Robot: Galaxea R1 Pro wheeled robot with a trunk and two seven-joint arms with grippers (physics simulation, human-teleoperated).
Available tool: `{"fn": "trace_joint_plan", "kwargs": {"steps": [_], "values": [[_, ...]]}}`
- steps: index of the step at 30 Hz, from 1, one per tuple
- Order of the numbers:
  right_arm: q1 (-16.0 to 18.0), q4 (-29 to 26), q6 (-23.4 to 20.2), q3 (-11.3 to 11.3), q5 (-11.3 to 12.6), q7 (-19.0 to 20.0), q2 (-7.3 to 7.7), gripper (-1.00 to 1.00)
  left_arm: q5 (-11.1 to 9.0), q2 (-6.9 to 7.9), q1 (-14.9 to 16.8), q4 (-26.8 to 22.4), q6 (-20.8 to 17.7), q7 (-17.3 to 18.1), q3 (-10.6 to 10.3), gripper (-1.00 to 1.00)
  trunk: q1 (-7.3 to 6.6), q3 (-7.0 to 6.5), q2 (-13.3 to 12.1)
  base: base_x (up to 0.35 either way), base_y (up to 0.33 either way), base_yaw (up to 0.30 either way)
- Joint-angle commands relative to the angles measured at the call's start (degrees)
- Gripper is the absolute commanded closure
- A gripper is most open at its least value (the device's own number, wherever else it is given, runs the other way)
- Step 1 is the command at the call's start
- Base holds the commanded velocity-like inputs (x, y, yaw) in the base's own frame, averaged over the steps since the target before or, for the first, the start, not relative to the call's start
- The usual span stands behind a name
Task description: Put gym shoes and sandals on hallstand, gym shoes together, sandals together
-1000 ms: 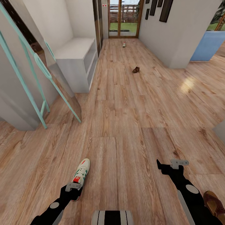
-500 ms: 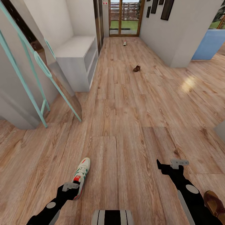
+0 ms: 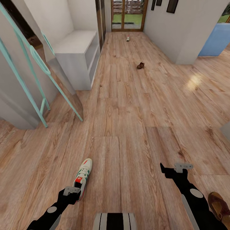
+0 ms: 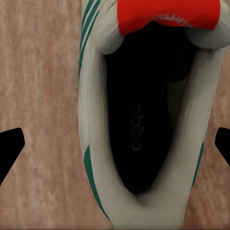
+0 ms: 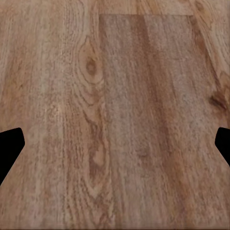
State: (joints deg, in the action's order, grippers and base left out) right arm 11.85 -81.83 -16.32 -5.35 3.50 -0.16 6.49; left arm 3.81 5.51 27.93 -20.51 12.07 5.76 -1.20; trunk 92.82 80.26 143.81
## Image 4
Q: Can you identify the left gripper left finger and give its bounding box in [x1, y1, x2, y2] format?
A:
[0, 127, 25, 184]

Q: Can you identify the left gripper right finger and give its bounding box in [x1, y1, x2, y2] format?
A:
[215, 127, 230, 166]

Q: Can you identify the gym shoe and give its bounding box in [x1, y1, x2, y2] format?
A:
[78, 0, 230, 230]

